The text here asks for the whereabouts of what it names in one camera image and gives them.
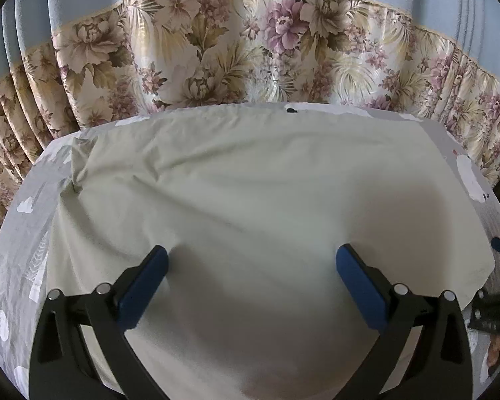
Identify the beige hooded jacket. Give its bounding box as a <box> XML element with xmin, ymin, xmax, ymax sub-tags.
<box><xmin>47</xmin><ymin>107</ymin><xmax>495</xmax><ymax>399</ymax></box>

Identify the blue floral curtain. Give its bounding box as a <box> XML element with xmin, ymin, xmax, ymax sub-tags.
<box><xmin>0</xmin><ymin>0</ymin><xmax>500</xmax><ymax>228</ymax></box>

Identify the person's right hand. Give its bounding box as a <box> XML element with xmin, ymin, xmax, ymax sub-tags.
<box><xmin>486</xmin><ymin>334</ymin><xmax>500</xmax><ymax>377</ymax></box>

